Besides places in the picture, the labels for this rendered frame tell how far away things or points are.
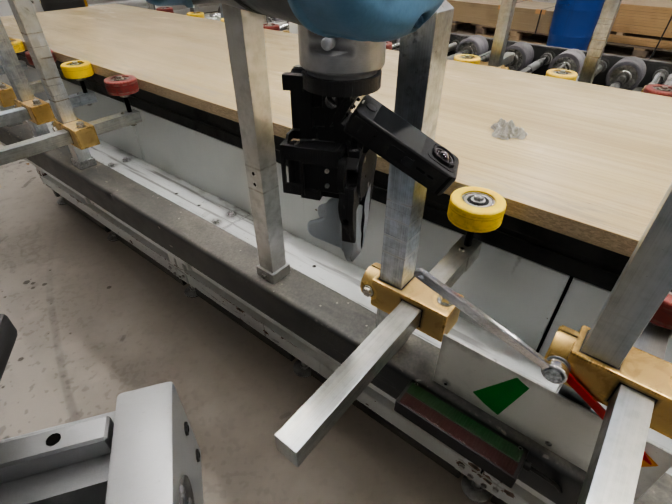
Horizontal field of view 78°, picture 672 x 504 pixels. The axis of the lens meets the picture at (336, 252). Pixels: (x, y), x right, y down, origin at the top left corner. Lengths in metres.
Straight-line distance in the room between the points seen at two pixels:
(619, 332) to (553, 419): 0.16
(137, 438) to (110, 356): 1.48
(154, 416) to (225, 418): 1.18
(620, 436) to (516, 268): 0.35
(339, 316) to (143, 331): 1.18
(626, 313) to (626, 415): 0.10
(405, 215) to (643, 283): 0.24
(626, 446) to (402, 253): 0.29
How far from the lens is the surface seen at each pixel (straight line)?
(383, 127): 0.39
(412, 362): 0.66
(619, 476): 0.46
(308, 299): 0.74
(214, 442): 1.42
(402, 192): 0.49
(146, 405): 0.29
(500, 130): 0.90
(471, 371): 0.59
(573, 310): 0.76
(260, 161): 0.65
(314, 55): 0.37
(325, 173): 0.41
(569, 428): 0.59
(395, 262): 0.55
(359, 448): 1.37
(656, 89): 1.35
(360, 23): 0.18
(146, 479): 0.26
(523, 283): 0.76
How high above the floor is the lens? 1.22
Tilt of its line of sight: 38 degrees down
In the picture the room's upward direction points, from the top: straight up
